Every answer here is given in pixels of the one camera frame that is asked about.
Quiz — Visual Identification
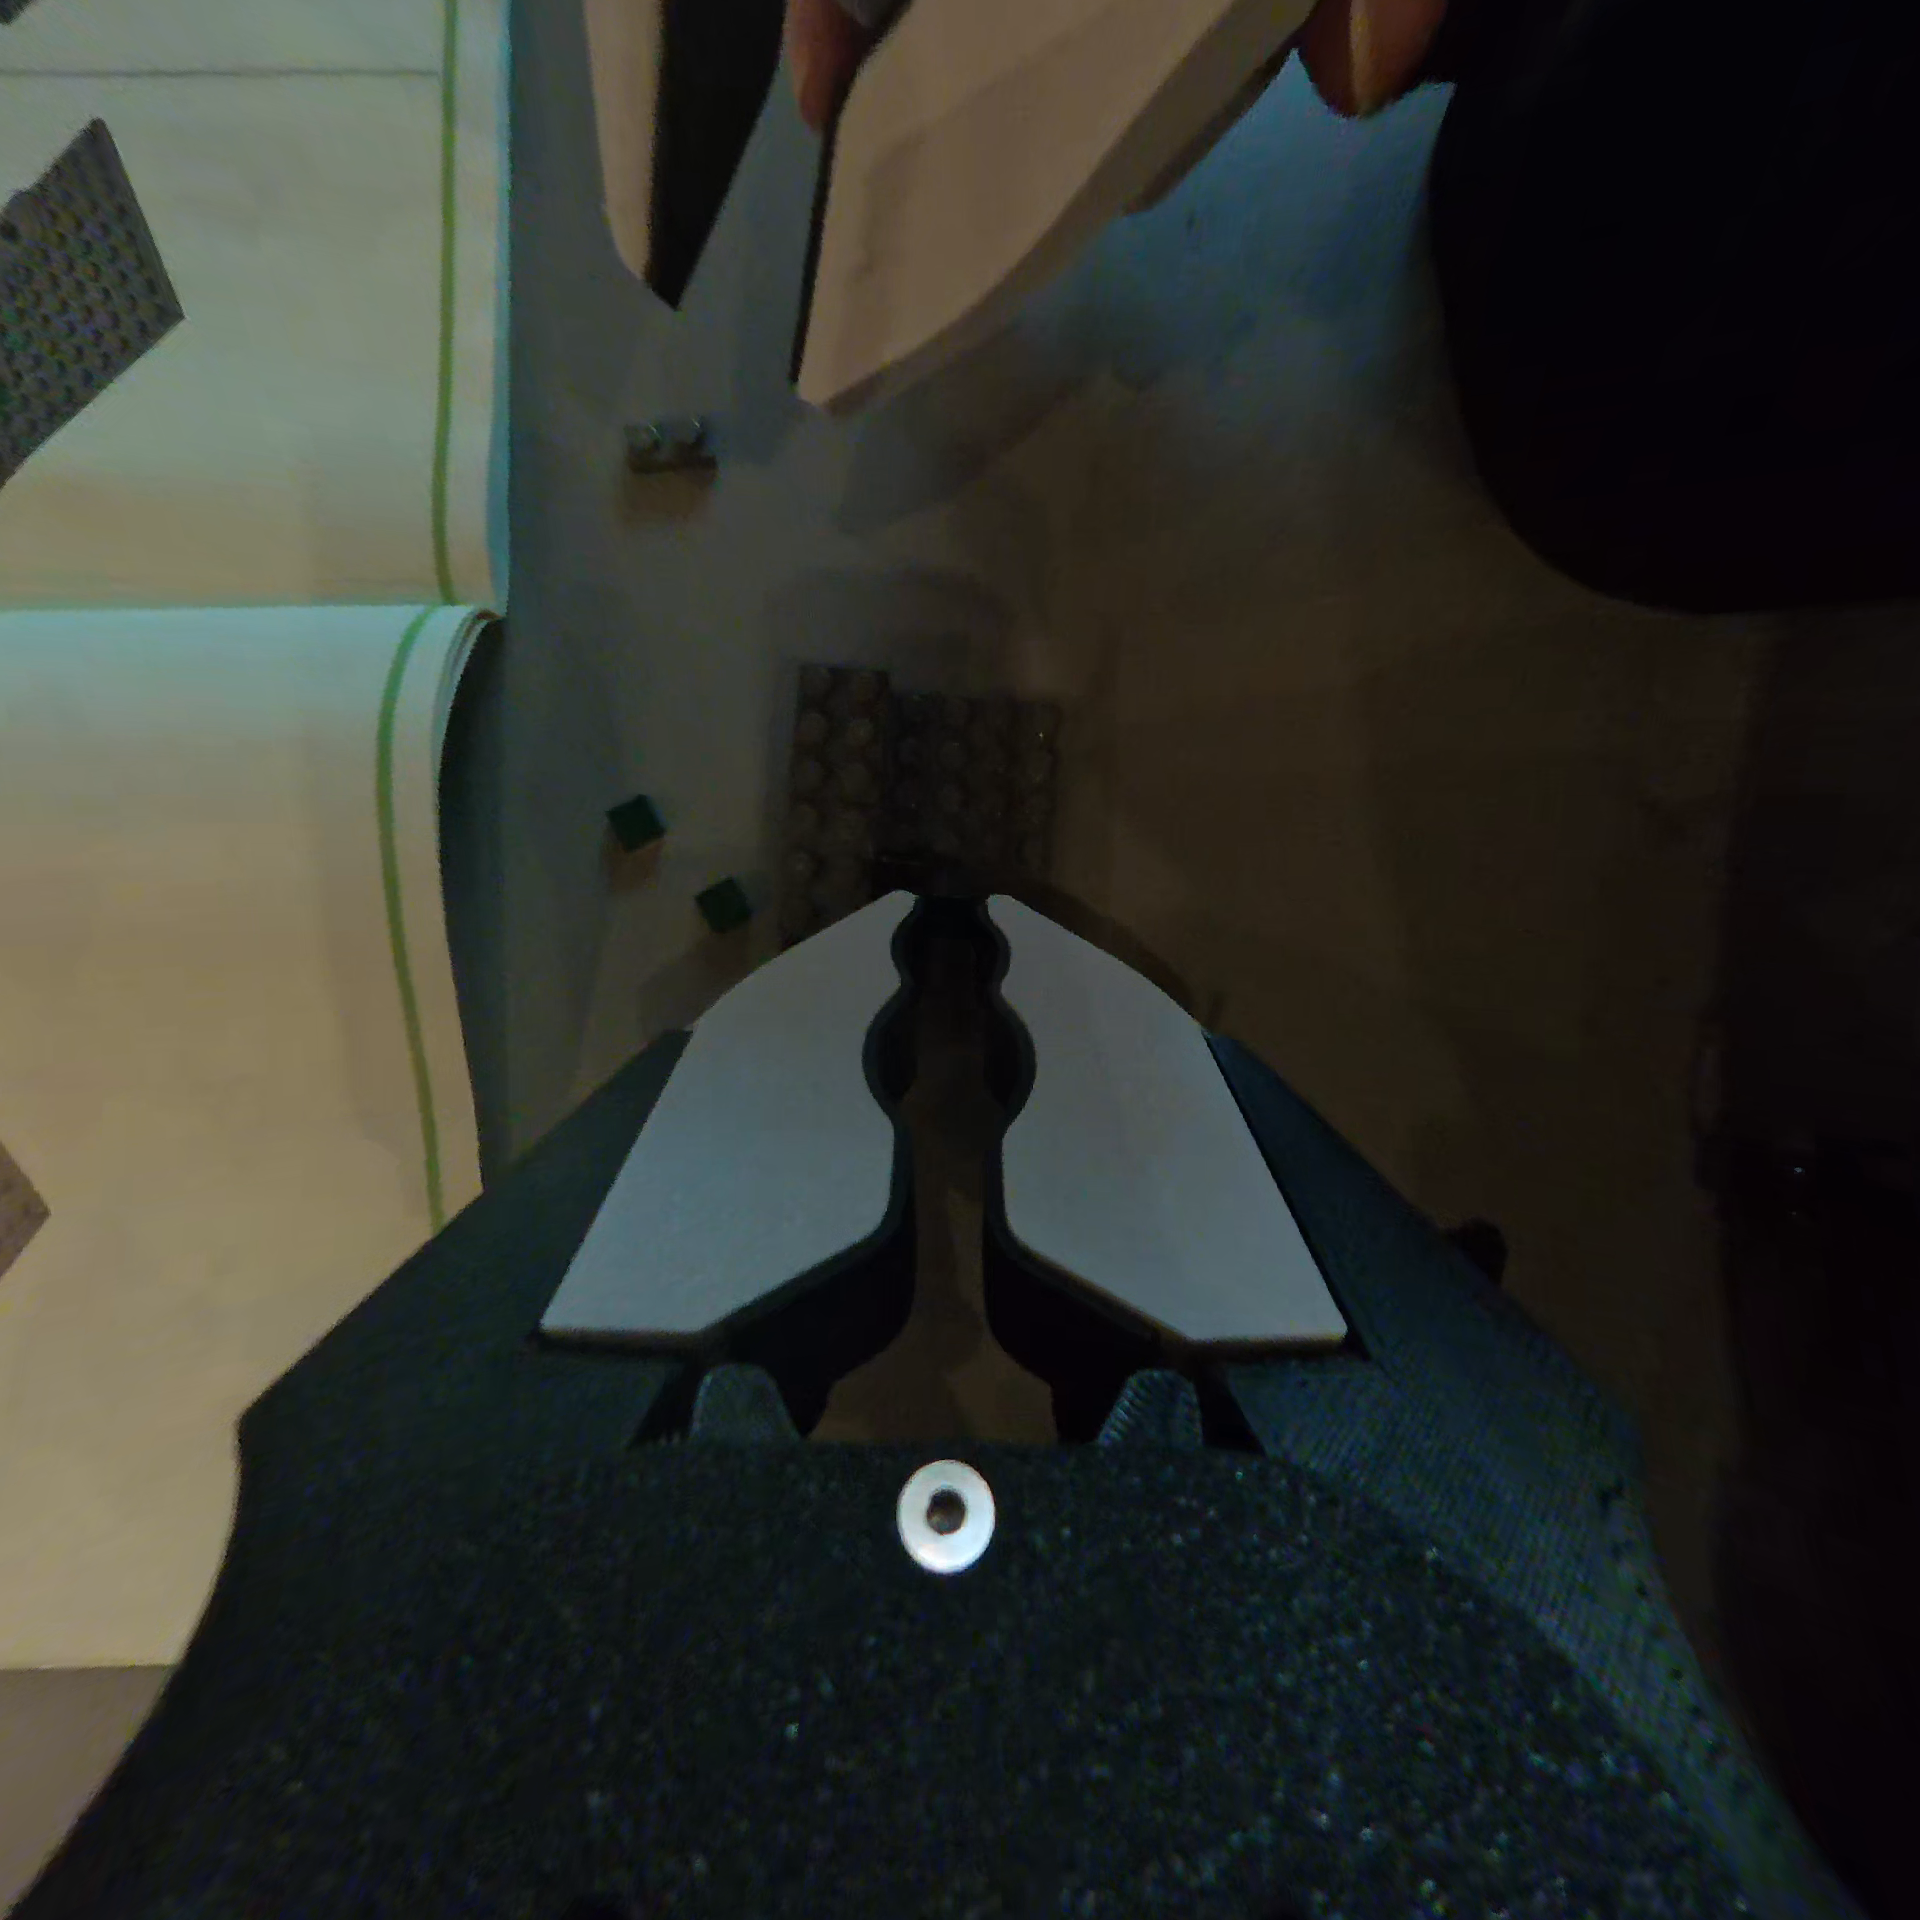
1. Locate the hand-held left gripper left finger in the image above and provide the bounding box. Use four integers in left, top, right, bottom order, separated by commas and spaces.
538, 889, 923, 1427

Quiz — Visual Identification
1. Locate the grey studded baseplate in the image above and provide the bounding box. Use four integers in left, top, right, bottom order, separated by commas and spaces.
786, 662, 1067, 939

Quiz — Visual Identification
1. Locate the open instruction booklet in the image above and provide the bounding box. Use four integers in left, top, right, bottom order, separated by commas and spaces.
0, 0, 511, 1671

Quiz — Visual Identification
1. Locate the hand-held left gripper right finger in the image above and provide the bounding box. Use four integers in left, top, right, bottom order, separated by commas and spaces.
978, 891, 1354, 1443

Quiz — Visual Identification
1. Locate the person's right hand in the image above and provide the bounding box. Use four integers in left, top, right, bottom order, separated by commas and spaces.
786, 0, 1453, 130

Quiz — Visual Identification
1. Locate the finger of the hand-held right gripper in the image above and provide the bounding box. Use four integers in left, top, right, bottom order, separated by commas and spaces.
790, 0, 1325, 419
582, 0, 790, 314

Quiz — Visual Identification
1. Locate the dark cloth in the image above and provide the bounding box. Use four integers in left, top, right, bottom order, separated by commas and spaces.
1423, 0, 1920, 615

